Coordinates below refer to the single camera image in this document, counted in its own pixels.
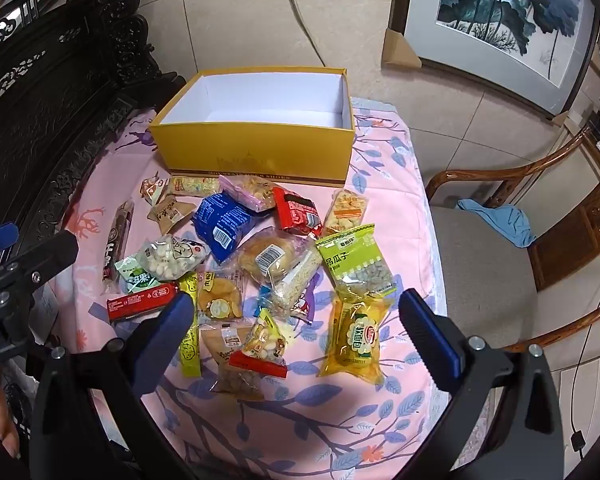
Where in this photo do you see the brown peanut packet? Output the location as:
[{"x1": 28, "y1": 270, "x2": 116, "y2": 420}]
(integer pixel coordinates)
[{"x1": 200, "y1": 324, "x2": 266, "y2": 403}]

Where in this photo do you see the clear bread bun packet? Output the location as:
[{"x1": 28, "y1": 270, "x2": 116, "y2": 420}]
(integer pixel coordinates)
[{"x1": 236, "y1": 226, "x2": 309, "y2": 285}]

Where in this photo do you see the cardboard frame corner protector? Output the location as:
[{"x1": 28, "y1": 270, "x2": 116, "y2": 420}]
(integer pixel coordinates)
[{"x1": 381, "y1": 28, "x2": 422, "y2": 70}]

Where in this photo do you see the blue snack packet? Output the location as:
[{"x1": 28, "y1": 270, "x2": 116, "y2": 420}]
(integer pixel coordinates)
[{"x1": 193, "y1": 192, "x2": 257, "y2": 264}]

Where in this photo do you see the blue cloth on chair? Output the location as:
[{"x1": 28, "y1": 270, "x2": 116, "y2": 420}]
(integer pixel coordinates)
[{"x1": 455, "y1": 198, "x2": 536, "y2": 248}]

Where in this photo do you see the yellow soft bread packet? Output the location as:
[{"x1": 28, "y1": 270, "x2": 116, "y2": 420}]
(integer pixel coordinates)
[{"x1": 318, "y1": 292, "x2": 391, "y2": 385}]

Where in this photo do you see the dark carved wooden cabinet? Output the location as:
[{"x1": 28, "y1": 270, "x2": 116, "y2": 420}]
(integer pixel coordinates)
[{"x1": 0, "y1": 0, "x2": 184, "y2": 266}]

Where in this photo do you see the green white candy packet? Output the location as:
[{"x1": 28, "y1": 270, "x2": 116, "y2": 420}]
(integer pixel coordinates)
[{"x1": 114, "y1": 255, "x2": 160, "y2": 295}]

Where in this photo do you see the red-base ball snack packet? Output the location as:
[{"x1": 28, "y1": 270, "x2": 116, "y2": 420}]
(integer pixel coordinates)
[{"x1": 228, "y1": 308, "x2": 288, "y2": 379}]

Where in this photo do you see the black cable on floor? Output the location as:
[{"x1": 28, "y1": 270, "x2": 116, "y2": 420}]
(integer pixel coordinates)
[{"x1": 569, "y1": 238, "x2": 600, "y2": 456}]

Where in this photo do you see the white power cable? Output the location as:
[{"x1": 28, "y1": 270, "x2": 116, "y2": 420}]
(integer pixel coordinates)
[{"x1": 284, "y1": 0, "x2": 327, "y2": 68}]

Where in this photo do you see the yellow corn bar packet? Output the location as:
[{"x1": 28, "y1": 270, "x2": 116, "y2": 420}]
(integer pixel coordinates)
[{"x1": 166, "y1": 174, "x2": 221, "y2": 197}]

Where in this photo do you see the framed lotus painting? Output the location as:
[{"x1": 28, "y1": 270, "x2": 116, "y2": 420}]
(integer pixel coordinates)
[{"x1": 389, "y1": 0, "x2": 600, "y2": 117}]

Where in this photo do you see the round cake packet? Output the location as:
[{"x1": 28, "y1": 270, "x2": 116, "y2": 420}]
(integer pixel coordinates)
[{"x1": 197, "y1": 270, "x2": 245, "y2": 322}]

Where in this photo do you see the orange-band biscuit packet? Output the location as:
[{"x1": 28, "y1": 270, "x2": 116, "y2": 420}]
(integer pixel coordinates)
[{"x1": 323, "y1": 188, "x2": 368, "y2": 235}]

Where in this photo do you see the red stick bar packet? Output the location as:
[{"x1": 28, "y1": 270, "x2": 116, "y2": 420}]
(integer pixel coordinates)
[{"x1": 107, "y1": 283, "x2": 178, "y2": 323}]

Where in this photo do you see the pink cracker packet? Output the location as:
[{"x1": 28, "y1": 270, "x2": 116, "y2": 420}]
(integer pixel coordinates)
[{"x1": 219, "y1": 174, "x2": 275, "y2": 212}]

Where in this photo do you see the green melon seed packet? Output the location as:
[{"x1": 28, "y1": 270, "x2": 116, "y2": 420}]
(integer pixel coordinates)
[{"x1": 316, "y1": 223, "x2": 396, "y2": 297}]

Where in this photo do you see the small brown kraft packet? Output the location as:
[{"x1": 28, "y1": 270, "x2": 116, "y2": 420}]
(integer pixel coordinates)
[{"x1": 147, "y1": 196, "x2": 196, "y2": 235}]

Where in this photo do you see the dark long sausage packet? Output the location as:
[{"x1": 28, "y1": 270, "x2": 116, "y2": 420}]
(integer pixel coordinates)
[{"x1": 102, "y1": 200, "x2": 134, "y2": 294}]

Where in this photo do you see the rice cracker packet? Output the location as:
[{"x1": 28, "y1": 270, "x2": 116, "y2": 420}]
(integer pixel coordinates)
[{"x1": 259, "y1": 245, "x2": 323, "y2": 321}]

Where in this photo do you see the red snack packet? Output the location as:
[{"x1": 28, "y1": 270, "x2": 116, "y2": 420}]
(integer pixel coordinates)
[{"x1": 273, "y1": 186, "x2": 323, "y2": 238}]

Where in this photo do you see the small red white packet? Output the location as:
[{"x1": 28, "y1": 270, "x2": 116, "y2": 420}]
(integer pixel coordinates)
[{"x1": 140, "y1": 174, "x2": 170, "y2": 207}]

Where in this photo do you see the yellow cardboard shoe box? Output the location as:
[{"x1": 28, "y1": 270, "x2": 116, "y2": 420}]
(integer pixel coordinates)
[{"x1": 149, "y1": 66, "x2": 355, "y2": 188}]

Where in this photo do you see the wooden armchair grey cushion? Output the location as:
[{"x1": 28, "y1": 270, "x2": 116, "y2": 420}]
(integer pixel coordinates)
[{"x1": 426, "y1": 126, "x2": 600, "y2": 351}]

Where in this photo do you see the yellow-green stick packet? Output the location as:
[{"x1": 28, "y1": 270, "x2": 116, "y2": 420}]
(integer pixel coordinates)
[{"x1": 178, "y1": 272, "x2": 201, "y2": 378}]

